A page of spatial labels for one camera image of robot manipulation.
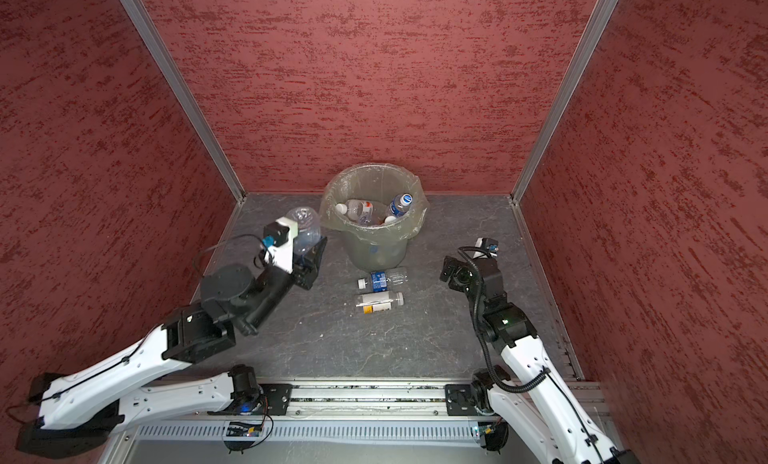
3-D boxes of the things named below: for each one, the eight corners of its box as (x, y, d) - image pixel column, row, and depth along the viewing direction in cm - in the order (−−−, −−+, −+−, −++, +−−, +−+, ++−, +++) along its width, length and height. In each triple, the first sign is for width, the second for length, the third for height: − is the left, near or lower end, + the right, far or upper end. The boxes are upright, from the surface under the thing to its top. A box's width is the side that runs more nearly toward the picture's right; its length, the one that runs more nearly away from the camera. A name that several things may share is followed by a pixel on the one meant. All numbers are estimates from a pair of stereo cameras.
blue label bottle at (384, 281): (361, 300, 93) (359, 293, 89) (357, 284, 97) (356, 275, 92) (408, 289, 96) (409, 281, 91) (403, 273, 99) (403, 264, 95)
